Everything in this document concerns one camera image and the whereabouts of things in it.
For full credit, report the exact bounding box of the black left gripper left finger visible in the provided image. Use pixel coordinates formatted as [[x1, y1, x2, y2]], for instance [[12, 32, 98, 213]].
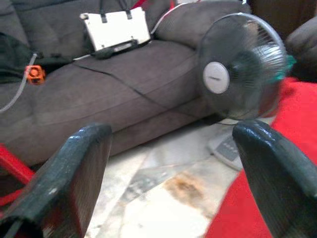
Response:
[[0, 122, 113, 238]]

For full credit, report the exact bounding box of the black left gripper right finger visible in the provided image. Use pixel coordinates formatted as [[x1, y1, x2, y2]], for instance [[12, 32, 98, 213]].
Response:
[[232, 119, 317, 238]]

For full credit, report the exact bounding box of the red pillow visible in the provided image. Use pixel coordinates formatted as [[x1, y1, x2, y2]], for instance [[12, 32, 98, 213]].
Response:
[[205, 76, 317, 238]]

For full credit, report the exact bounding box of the dark grey long sofa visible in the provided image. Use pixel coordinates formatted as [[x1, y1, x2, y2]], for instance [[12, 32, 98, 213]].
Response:
[[0, 0, 251, 167]]

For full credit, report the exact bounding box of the dark grey two-seat sofa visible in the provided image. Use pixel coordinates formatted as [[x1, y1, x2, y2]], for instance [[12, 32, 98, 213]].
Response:
[[285, 16, 317, 83]]

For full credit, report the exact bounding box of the clear plastic tube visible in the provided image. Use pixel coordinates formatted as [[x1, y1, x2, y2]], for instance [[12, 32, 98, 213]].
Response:
[[0, 52, 38, 114]]

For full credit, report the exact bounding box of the black standing fan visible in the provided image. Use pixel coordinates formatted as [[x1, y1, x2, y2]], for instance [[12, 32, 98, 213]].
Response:
[[197, 12, 290, 172]]

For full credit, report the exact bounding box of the orange and black device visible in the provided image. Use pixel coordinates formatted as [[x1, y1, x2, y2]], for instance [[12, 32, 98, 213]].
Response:
[[25, 64, 47, 86]]

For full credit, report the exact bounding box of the black cloth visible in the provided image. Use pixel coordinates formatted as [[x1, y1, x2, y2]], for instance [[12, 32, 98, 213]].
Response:
[[0, 32, 74, 85]]

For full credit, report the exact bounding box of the flat black device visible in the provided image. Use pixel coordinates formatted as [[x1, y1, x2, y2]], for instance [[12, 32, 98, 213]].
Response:
[[91, 39, 152, 60]]

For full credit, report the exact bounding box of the dark brown wooden cabinet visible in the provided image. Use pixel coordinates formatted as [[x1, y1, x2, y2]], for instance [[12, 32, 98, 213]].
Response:
[[249, 0, 317, 39]]

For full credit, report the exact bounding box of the red metal frame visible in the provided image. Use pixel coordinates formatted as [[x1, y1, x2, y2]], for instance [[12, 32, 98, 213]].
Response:
[[0, 143, 36, 207]]

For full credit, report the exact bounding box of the thin black power cable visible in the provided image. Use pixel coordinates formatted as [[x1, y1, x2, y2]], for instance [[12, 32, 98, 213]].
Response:
[[73, 61, 238, 126]]

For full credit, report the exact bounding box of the white cable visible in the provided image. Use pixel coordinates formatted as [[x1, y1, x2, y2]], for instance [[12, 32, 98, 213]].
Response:
[[150, 1, 196, 34]]

